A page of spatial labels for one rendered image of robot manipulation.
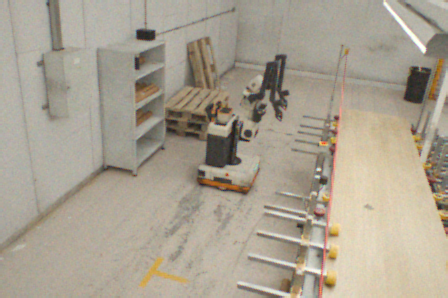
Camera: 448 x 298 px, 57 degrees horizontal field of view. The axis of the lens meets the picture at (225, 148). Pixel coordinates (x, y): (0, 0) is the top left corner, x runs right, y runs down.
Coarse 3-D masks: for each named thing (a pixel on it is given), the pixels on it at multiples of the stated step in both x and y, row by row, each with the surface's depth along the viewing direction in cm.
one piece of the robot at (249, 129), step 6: (246, 90) 459; (246, 108) 470; (252, 108) 468; (246, 114) 474; (246, 120) 473; (252, 120) 473; (246, 126) 476; (252, 126) 475; (258, 126) 489; (246, 132) 478; (252, 132) 476; (246, 138) 482; (252, 138) 479
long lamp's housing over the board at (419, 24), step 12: (384, 0) 342; (396, 0) 282; (396, 12) 243; (408, 12) 208; (420, 12) 209; (408, 24) 188; (420, 24) 166; (432, 24) 161; (420, 36) 153; (432, 36) 139; (444, 36) 137; (432, 48) 139; (444, 48) 138
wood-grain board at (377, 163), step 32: (352, 128) 470; (384, 128) 478; (352, 160) 391; (384, 160) 396; (416, 160) 402; (352, 192) 335; (384, 192) 339; (416, 192) 343; (352, 224) 293; (384, 224) 296; (416, 224) 299; (352, 256) 260; (384, 256) 263; (416, 256) 265; (352, 288) 234; (384, 288) 236; (416, 288) 238
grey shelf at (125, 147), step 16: (112, 48) 460; (128, 48) 466; (144, 48) 474; (160, 48) 533; (112, 64) 461; (128, 64) 456; (144, 64) 524; (160, 64) 530; (112, 80) 469; (128, 80) 463; (144, 80) 558; (160, 80) 551; (112, 96) 478; (128, 96) 471; (160, 96) 560; (112, 112) 486; (128, 112) 480; (144, 112) 575; (160, 112) 570; (112, 128) 495; (128, 128) 489; (144, 128) 524; (160, 128) 580; (112, 144) 504; (128, 144) 498; (144, 144) 569; (160, 144) 574; (112, 160) 514; (128, 160) 507
